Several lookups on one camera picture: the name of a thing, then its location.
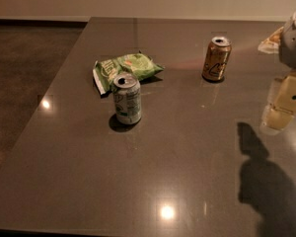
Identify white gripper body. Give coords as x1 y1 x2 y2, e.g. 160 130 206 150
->
279 10 296 69

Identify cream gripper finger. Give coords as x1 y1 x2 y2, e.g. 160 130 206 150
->
258 27 283 54
260 69 296 135

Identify green chip bag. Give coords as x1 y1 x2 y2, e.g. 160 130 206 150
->
93 53 164 95

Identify orange soda can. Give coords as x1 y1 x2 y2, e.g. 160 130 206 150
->
202 36 232 82

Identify silver green 7up can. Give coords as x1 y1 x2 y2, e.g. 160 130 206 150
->
113 73 141 125

